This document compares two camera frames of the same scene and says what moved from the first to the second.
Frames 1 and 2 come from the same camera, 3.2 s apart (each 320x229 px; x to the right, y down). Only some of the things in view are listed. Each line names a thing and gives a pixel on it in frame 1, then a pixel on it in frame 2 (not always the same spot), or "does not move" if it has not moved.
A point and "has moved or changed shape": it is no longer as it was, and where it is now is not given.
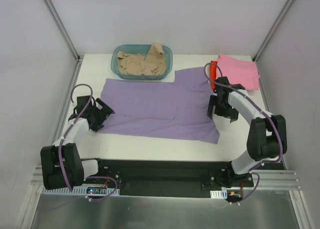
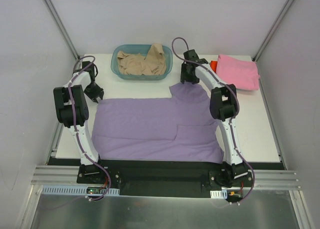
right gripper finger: [212, 102] -> [183, 72]
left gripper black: [99, 115] -> [94, 92]
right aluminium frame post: [277, 24] does not move
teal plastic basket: [143, 49] does not move
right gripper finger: [230, 112] -> [196, 80]
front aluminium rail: [268, 179] does not move
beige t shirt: [153, 64] does not move
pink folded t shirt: [239, 72] does not move
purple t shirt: [177, 109] has moved or changed shape
